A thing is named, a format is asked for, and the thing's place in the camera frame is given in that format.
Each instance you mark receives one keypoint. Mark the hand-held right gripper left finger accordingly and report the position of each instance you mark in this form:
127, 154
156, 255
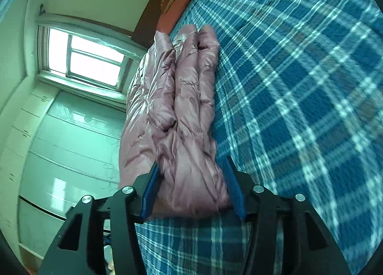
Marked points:
149, 188

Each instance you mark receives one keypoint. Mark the glossy pale green wardrobe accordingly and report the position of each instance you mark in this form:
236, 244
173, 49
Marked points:
65, 149

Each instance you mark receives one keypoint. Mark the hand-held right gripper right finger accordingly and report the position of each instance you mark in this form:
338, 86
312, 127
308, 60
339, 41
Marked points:
235, 188

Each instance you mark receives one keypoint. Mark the dark wooden headboard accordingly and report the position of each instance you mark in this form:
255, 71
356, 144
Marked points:
149, 14

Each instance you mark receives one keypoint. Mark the blue plaid bed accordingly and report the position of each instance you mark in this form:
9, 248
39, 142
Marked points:
299, 83

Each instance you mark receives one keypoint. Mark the white framed window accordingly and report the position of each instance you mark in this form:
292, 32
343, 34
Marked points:
89, 59

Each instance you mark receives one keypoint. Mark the pink puffer jacket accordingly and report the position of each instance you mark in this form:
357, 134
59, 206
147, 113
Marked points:
173, 113

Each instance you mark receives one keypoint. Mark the red-orange pillow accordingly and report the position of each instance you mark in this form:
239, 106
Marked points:
179, 2

